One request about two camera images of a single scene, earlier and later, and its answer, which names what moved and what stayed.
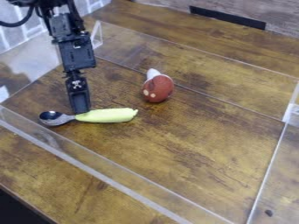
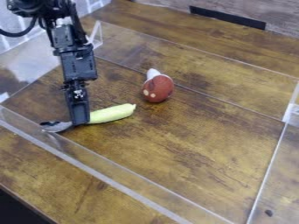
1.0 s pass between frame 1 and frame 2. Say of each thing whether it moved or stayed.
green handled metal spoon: moved
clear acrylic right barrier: stayed
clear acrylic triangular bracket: stayed
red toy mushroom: stayed
